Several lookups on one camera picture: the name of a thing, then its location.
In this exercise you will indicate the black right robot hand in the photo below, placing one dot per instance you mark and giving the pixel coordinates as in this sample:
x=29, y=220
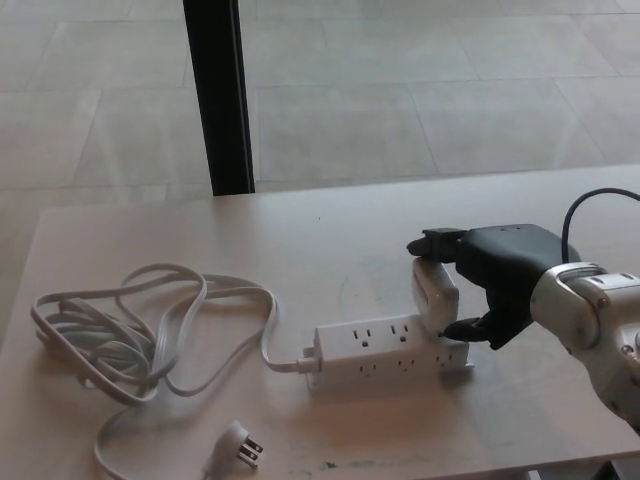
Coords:
x=510, y=260

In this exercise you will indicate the white square charger adapter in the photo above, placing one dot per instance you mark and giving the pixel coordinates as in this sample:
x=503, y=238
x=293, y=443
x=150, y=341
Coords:
x=434, y=296

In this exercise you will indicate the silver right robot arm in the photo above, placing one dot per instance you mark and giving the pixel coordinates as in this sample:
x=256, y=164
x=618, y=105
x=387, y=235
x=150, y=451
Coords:
x=600, y=320

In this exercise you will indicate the white six-outlet power strip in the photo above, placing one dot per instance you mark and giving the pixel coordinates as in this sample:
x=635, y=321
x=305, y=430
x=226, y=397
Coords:
x=380, y=351

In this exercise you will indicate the black vertical window frame post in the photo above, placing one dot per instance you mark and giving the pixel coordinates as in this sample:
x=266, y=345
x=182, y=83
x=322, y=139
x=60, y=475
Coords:
x=217, y=100

